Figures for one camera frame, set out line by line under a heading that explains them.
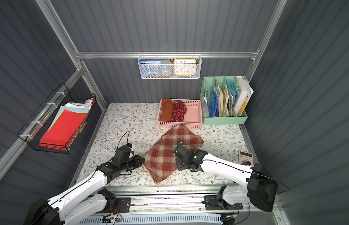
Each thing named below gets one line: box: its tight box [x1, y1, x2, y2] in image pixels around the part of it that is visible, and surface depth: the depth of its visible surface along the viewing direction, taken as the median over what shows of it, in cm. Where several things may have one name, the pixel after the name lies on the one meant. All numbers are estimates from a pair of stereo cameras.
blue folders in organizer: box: [206, 90, 220, 118], surface depth 104 cm
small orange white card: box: [238, 150, 254, 167], surface depth 92 cm
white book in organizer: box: [233, 75, 254, 117], surface depth 101 cm
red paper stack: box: [38, 109, 89, 150], surface depth 74 cm
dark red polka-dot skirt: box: [170, 99, 187, 122], surface depth 110 cm
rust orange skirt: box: [159, 98, 174, 122], surface depth 112 cm
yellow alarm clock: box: [173, 59, 197, 77], surface depth 90 cm
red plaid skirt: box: [143, 123, 205, 184], surface depth 92 cm
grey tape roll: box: [158, 59, 174, 77], surface depth 89 cm
